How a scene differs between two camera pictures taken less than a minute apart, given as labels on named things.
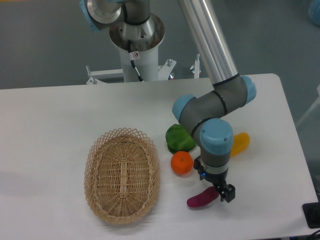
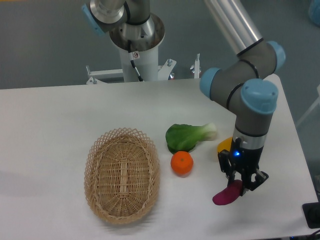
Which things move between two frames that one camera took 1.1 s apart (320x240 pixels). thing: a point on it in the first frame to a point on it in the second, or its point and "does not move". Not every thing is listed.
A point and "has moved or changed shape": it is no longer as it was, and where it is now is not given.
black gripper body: [217, 179] to [241, 162]
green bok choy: [178, 140] does not move
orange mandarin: [182, 162] does not move
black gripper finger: [221, 192] to [230, 176]
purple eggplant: [207, 195] has moved or changed shape
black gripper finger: [230, 192] to [260, 177]
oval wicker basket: [121, 174] does not move
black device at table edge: [312, 212] does not move
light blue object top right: [314, 12] does not move
